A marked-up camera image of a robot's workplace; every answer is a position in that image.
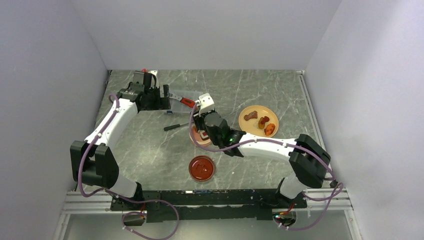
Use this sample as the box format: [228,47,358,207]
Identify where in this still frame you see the black sushi roll piece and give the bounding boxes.
[198,130,209,140]

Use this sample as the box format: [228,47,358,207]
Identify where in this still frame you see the brown meat piece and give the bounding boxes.
[243,110,258,121]

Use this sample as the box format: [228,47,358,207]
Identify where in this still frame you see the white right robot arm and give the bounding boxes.
[188,110,337,208]

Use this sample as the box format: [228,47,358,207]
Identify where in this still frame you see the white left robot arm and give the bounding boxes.
[70,70,171,210]

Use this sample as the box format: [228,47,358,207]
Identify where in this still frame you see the clear plastic screw box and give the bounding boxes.
[168,89,204,114]

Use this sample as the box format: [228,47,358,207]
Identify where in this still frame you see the round pink lunch box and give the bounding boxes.
[189,124,212,147]

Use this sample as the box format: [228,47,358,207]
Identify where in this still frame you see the red round lunch box lid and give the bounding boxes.
[188,155,216,182]

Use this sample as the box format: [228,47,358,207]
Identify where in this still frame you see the tan round plate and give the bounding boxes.
[238,105,279,138]

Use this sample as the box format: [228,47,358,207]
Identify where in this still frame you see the orange red food piece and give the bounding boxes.
[264,123,276,136]

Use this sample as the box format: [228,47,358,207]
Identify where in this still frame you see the red handled adjustable wrench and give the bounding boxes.
[169,93,195,108]

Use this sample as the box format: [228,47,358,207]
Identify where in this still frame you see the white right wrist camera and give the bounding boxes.
[198,93,215,115]

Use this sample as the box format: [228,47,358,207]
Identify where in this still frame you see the small black handled hammer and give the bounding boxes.
[163,122,189,132]

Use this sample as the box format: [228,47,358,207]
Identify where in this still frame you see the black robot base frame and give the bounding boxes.
[110,188,290,223]

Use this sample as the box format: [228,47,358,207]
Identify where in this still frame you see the aluminium rail on right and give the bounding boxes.
[296,70,335,181]

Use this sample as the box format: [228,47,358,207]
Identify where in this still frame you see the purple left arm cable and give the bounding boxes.
[77,93,180,240]

